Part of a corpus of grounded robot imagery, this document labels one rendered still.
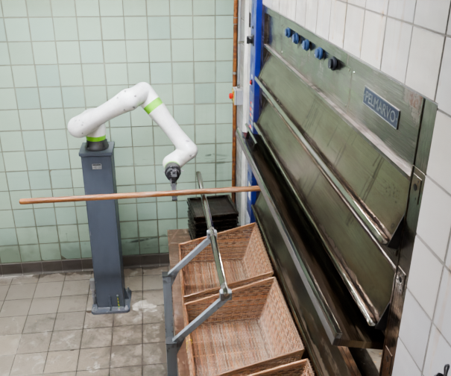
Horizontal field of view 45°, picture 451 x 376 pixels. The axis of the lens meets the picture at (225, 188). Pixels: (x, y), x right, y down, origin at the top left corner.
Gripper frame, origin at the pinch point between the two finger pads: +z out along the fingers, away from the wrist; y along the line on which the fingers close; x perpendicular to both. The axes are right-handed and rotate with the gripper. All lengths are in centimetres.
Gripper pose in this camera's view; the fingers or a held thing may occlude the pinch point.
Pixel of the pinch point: (174, 187)
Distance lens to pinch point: 299.9
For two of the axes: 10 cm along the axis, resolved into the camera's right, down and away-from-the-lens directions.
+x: -9.9, 0.4, -1.2
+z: 1.2, 4.2, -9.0
